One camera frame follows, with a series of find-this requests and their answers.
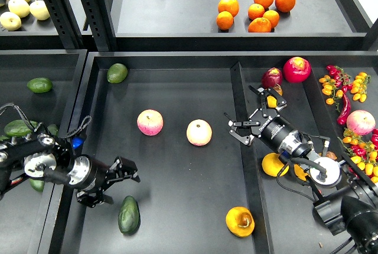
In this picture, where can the yellow pear near red apple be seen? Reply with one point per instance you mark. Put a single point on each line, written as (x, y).
(272, 101)

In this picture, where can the orange fruit front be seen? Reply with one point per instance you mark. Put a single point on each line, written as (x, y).
(260, 25)

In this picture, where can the black metal divider bar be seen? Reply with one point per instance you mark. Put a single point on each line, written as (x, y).
(254, 189)

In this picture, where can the pink apple right side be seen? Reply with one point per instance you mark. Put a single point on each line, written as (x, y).
(361, 122)

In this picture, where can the pale yellow pear right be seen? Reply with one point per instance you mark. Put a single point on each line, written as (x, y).
(39, 10)

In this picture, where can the orange fruit centre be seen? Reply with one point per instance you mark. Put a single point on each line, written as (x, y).
(255, 11)

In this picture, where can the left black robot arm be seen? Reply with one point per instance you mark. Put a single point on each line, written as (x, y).
(43, 156)

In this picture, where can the bright red apple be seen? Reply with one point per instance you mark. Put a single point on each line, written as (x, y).
(296, 70)

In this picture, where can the pale yellow pear front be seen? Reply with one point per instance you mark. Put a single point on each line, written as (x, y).
(10, 21)

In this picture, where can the orange cherry tomato bunch left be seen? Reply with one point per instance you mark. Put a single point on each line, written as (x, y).
(331, 88)

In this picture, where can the red chili pepper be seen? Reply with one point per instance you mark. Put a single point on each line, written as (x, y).
(342, 119)

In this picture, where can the yellow cherry tomato bunch right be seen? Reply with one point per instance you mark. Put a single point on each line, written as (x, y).
(359, 87)

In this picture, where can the orange fruit middle right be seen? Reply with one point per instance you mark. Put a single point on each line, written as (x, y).
(273, 17)

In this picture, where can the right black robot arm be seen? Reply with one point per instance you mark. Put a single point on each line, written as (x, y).
(344, 198)

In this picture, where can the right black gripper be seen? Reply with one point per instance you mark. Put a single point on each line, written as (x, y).
(274, 131)

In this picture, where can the dark green upright avocado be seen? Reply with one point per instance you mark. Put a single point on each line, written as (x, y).
(53, 129)

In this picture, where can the red cherry tomato bunch top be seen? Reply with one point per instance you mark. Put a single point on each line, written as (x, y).
(339, 78)

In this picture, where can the yellow pear under wrist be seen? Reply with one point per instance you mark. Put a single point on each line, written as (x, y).
(300, 173)

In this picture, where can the pink red apple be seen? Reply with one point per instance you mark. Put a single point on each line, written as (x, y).
(150, 122)

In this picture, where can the yellow pear left of wrist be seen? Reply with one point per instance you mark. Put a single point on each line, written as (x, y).
(271, 164)

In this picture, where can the yellow pear right of wrist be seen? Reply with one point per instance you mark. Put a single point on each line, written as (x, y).
(331, 155)

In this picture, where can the pale pink apple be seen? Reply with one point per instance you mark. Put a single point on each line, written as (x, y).
(199, 132)

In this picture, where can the pale yellow pear middle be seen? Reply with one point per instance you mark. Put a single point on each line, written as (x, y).
(19, 7)

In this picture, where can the dark red apple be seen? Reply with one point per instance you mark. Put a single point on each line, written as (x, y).
(271, 78)

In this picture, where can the black shelf upright post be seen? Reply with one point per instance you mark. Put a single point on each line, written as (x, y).
(100, 22)

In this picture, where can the orange fruit far left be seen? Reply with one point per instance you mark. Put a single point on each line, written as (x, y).
(231, 6)

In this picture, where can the green avocado in tray corner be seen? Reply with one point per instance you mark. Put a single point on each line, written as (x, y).
(117, 73)

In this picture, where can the yellow pear of wrist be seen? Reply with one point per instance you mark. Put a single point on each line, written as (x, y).
(331, 155)
(271, 164)

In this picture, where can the green avocado upper left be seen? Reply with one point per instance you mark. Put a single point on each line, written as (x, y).
(40, 85)

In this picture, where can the mixed cherry tomato bunch lower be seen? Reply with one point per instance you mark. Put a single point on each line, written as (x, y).
(362, 150)

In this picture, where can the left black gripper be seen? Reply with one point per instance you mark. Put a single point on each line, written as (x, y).
(90, 176)

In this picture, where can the orange fruit lower left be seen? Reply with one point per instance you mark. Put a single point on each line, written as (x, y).
(224, 20)

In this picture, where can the orange fruit top right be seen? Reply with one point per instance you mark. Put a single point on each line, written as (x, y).
(285, 5)

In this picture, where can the yellow pear with stem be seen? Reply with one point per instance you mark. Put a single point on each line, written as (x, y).
(240, 221)

